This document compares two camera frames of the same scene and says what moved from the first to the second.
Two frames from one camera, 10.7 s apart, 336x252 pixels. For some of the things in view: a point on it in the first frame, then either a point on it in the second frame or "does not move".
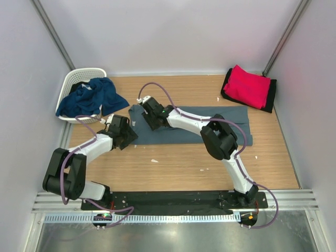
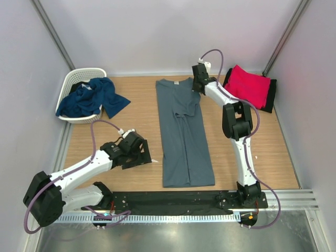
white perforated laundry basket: [71, 76] does not move
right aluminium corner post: [300, 8] does not move
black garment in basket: [74, 86] does not move
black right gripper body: [150, 119] → [193, 82]
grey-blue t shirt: [237, 115] → [187, 161]
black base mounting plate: [173, 201] does not move
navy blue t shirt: [83, 102] does not move
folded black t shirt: [269, 103] does not move
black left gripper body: [128, 136] → [137, 158]
